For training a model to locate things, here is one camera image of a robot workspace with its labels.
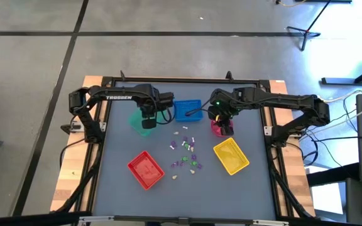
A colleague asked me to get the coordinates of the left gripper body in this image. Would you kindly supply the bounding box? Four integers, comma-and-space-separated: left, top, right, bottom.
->
140, 105, 158, 124

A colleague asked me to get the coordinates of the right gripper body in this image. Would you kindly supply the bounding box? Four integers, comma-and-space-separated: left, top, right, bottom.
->
220, 108, 236, 130

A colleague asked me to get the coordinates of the blue plastic basket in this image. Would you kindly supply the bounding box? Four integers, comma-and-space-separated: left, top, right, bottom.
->
172, 99, 204, 123

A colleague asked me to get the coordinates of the red plastic basket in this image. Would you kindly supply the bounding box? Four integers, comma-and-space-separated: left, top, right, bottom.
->
127, 150, 166, 191

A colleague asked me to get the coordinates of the pink plastic bowl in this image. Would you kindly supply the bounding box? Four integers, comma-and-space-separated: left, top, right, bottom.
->
210, 119, 235, 138

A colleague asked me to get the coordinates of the teal translucent plastic bin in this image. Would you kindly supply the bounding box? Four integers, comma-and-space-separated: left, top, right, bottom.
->
128, 108, 167, 137

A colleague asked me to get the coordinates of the yellow plastic basket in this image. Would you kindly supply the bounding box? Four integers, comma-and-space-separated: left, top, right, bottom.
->
212, 136, 251, 176

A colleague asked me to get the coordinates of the wooden table board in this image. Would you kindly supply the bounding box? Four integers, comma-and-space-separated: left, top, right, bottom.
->
49, 75, 316, 218

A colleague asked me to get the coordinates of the black tripod stand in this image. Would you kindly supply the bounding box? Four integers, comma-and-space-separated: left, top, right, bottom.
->
286, 0, 332, 51

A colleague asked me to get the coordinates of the black floor stand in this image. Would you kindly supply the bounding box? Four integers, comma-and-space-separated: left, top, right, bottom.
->
321, 61, 362, 85

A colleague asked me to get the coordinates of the silver beam bracket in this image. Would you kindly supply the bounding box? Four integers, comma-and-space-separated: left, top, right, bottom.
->
252, 219, 290, 226
79, 215, 115, 224

